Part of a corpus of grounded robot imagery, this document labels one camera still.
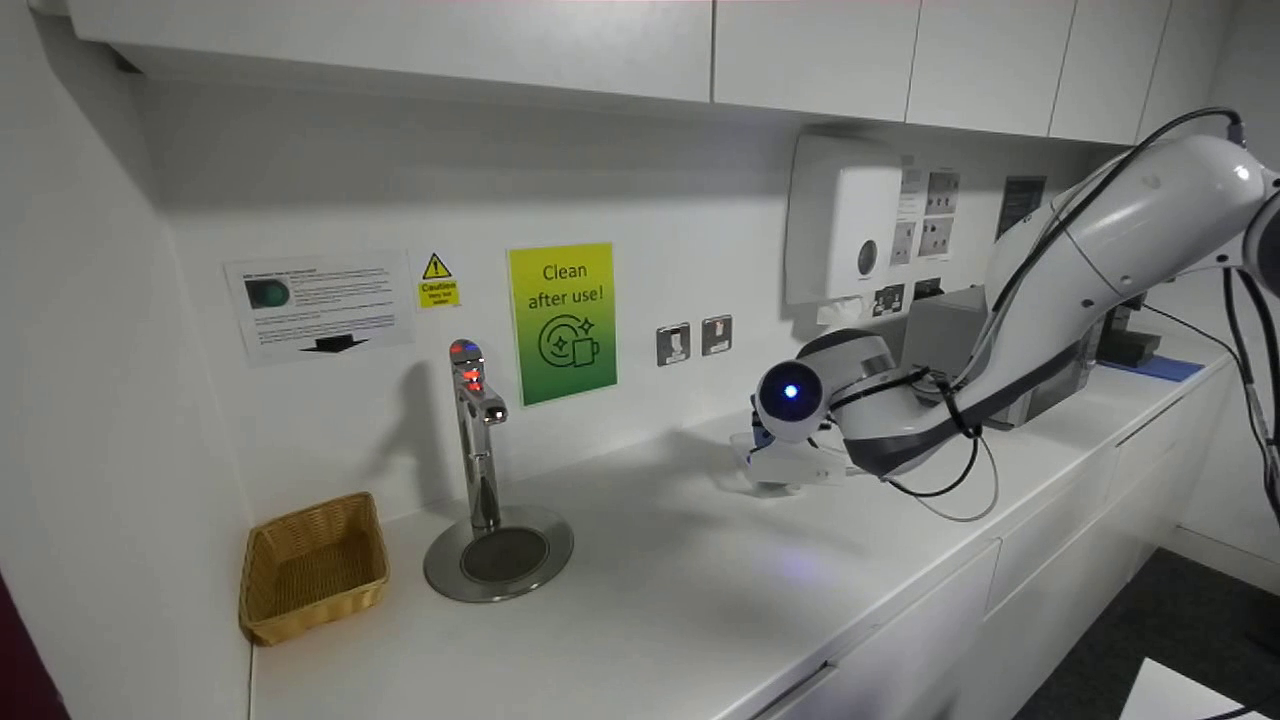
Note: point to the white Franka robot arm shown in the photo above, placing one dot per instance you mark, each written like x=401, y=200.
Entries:
x=1094, y=265

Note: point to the white paper towel dispenser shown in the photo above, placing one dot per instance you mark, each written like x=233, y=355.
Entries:
x=841, y=227

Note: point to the green yellow cleaning poster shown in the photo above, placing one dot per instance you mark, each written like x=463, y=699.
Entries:
x=561, y=323

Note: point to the chrome water tap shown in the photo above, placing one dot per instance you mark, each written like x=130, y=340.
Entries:
x=477, y=453

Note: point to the yellow warning sign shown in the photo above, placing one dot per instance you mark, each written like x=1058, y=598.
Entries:
x=438, y=280

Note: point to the white instruction sign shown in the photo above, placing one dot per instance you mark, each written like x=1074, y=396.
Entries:
x=323, y=304

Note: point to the wicker basket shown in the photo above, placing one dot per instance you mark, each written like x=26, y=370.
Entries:
x=315, y=565

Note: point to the white base cabinets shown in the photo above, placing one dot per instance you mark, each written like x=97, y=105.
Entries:
x=1064, y=574

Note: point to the flat blue item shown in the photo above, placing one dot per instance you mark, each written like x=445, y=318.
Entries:
x=1164, y=370

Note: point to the white floor plate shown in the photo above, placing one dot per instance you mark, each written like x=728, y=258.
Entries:
x=1181, y=694

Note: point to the silver wall socket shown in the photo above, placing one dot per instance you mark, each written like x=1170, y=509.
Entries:
x=717, y=332
x=673, y=346

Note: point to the white wall notices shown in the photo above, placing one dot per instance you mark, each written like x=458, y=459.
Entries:
x=924, y=212

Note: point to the white wall cabinets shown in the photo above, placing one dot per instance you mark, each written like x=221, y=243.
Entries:
x=535, y=47

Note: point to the black wall panel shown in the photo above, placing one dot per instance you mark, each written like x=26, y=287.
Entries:
x=1016, y=200

